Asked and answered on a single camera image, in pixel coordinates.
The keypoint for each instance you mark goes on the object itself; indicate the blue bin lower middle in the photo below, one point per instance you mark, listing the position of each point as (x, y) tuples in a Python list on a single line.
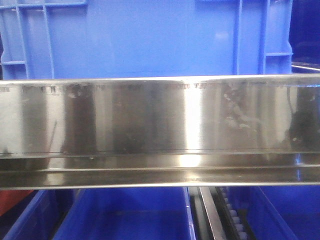
[(133, 213)]

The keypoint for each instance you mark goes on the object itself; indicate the large blue bin on shelf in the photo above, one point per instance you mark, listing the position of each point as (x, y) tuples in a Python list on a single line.
[(70, 39)]

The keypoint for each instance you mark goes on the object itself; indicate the blue bin lower right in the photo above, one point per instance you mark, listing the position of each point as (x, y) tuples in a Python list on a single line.
[(279, 212)]

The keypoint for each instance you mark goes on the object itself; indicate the blue bin lower left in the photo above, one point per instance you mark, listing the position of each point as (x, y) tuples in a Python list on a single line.
[(37, 217)]

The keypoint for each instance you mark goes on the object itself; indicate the dark blue bin upper right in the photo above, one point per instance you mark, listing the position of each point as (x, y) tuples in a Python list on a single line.
[(304, 36)]

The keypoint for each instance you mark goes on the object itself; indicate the stainless steel shelf rail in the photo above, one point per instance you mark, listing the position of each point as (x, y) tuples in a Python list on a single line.
[(239, 130)]

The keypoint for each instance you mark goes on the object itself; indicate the metal roller track rail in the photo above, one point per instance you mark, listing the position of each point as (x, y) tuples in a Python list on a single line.
[(215, 218)]

